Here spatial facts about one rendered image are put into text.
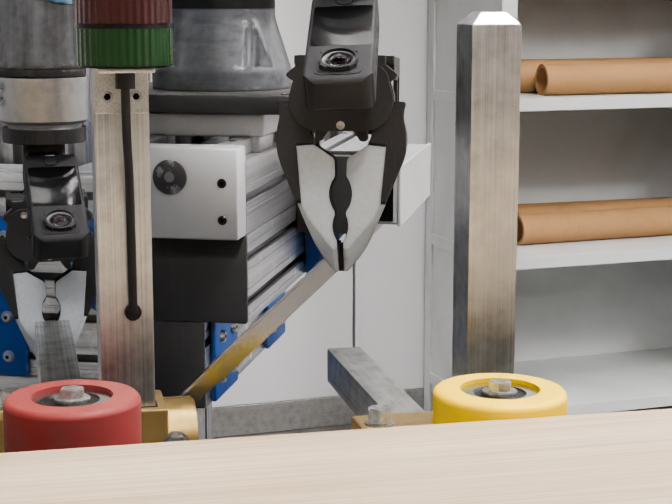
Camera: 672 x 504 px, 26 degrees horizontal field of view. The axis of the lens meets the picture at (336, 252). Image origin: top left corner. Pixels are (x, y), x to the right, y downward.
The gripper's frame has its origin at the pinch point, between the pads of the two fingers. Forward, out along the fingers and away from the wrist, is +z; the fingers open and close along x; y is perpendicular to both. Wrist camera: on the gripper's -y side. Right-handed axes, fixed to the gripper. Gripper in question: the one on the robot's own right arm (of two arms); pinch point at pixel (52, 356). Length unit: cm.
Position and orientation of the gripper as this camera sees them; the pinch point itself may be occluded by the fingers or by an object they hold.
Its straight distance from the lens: 130.2
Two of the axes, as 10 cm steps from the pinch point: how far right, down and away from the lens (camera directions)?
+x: -9.8, 0.4, -2.2
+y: -2.2, -1.7, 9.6
